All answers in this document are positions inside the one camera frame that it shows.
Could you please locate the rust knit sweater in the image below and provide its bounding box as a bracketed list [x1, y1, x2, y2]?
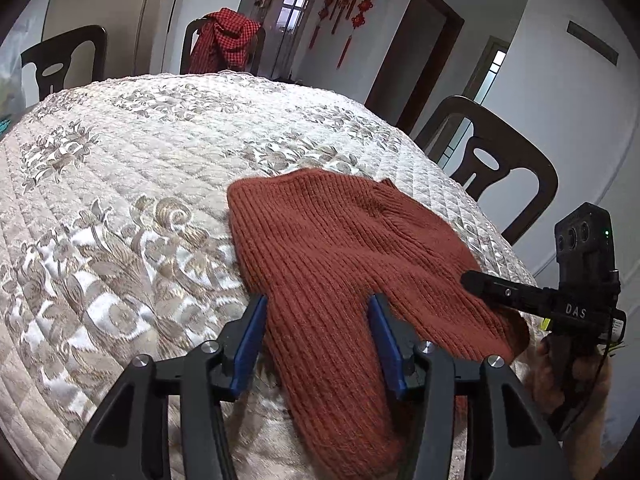
[227, 169, 531, 480]

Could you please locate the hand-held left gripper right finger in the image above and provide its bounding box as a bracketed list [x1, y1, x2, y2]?
[367, 292, 573, 480]

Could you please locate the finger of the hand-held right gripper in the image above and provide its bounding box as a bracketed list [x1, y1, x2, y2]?
[460, 270, 551, 318]

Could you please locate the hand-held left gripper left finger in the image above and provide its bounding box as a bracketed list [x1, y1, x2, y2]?
[57, 294, 268, 480]

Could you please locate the glass panel door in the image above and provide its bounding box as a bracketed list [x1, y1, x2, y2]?
[435, 36, 512, 166]

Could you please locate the window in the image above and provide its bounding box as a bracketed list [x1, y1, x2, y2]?
[272, 0, 311, 31]

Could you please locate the quilted floral tablecloth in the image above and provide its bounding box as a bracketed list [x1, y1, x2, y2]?
[0, 71, 538, 480]

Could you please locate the red checked cloth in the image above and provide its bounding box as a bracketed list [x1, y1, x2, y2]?
[187, 7, 262, 75]

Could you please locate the brown wooden door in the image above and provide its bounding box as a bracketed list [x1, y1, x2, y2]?
[364, 0, 466, 136]

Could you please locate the person's right forearm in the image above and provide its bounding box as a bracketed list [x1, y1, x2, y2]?
[560, 405, 618, 476]

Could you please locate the grey wall-mounted bar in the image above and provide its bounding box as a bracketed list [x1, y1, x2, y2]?
[566, 20, 620, 66]

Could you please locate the person's right hand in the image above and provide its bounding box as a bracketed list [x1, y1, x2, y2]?
[520, 332, 613, 443]

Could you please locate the dark wooden chair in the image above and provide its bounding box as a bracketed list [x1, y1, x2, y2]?
[179, 16, 267, 77]
[414, 95, 559, 246]
[21, 25, 108, 103]

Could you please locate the translucent plastic bag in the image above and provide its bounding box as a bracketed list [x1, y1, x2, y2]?
[0, 25, 26, 121]

